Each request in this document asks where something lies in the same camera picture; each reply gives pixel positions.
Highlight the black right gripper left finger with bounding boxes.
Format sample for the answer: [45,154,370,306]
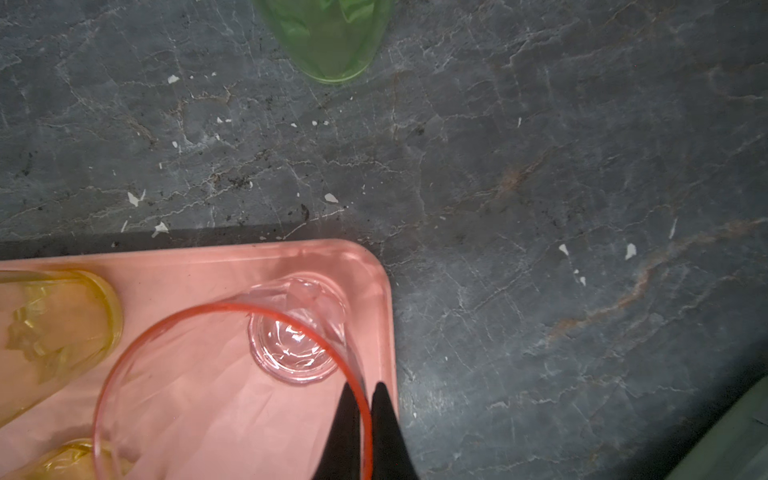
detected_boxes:
[312,384,361,480]

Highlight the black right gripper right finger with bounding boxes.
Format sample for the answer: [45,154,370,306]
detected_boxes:
[371,382,419,480]

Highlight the short pink glass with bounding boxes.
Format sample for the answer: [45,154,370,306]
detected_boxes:
[93,274,373,479]

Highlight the pink plastic tray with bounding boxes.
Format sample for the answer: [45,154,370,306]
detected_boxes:
[1,240,396,477]

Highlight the short yellow glass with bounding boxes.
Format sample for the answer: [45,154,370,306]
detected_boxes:
[3,438,97,480]

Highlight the tall yellow glass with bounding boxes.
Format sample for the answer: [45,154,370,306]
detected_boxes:
[1,269,124,426]

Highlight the pale green box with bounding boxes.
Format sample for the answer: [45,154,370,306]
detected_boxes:
[666,377,767,479]

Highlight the short green glass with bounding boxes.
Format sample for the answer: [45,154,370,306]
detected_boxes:
[254,0,395,84]

